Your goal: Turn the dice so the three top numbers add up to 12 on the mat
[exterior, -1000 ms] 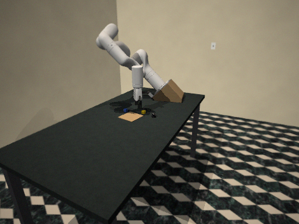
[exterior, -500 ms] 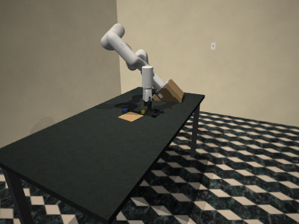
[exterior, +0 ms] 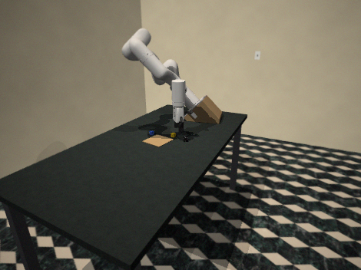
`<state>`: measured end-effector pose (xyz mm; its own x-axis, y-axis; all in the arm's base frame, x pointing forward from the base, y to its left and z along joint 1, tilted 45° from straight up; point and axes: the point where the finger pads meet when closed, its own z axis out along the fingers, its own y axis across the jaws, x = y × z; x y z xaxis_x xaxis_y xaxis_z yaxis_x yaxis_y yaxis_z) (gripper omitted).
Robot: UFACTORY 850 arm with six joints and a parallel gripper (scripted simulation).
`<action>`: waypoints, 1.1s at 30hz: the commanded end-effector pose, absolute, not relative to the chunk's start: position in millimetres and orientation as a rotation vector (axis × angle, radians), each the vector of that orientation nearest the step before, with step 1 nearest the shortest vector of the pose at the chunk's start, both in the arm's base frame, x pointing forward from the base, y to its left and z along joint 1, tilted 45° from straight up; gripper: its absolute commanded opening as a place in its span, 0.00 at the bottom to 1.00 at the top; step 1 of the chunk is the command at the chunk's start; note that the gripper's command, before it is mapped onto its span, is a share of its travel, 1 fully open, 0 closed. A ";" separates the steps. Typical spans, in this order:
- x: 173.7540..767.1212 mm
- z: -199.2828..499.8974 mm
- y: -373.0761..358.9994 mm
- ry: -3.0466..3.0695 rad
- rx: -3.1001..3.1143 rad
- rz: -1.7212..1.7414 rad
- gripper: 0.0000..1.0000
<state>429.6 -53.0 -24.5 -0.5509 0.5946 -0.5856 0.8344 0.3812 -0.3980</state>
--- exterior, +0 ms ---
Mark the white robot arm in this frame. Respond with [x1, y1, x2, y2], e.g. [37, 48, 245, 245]
[122, 28, 203, 118]

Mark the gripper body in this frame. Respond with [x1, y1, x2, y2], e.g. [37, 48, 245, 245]
[173, 106, 184, 123]

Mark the tan flat mat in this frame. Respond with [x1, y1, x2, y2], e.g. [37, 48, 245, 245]
[142, 135, 173, 147]

